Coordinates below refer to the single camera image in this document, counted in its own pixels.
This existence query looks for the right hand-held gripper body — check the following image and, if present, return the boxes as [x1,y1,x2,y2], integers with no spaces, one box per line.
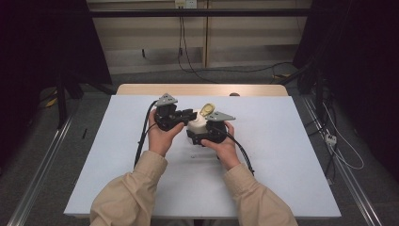
[201,110,236,146]

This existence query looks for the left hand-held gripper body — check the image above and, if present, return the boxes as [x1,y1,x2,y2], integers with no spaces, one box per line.
[152,92,189,133]

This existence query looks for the glass jar with cream lid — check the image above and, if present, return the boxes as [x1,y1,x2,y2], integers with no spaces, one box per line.
[186,103,217,137]

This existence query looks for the person's left hand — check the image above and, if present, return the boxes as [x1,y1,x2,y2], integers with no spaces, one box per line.
[147,108,185,158]

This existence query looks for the person's right hand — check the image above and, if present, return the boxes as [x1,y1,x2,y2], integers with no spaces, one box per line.
[200,121,242,171]

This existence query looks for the white table sheet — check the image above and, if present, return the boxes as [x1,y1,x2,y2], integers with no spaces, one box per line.
[63,94,343,219]

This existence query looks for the black metal stand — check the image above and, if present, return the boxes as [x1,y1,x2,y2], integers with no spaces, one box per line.
[56,71,69,130]

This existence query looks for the black curtain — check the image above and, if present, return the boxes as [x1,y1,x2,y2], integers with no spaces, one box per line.
[293,0,399,183]
[0,0,113,164]

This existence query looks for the left hand-held gripper cable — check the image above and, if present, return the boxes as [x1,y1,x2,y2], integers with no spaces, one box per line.
[134,100,158,168]

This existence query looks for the hand-held gripper cable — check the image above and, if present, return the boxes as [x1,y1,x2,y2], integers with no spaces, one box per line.
[134,100,158,168]
[215,125,255,176]

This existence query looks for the right hand-held gripper cable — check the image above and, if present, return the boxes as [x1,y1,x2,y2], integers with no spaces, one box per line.
[215,125,255,176]

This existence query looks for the black power cable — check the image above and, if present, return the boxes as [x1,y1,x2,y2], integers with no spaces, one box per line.
[177,8,184,73]
[181,16,218,85]

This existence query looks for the white wall socket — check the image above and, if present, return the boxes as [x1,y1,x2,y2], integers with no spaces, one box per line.
[174,0,199,9]

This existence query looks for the white cable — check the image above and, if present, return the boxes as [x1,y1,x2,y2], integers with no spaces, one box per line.
[322,103,365,171]

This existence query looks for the aluminium floor rail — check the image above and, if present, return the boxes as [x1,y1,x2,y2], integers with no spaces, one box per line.
[7,115,75,226]
[301,95,383,226]

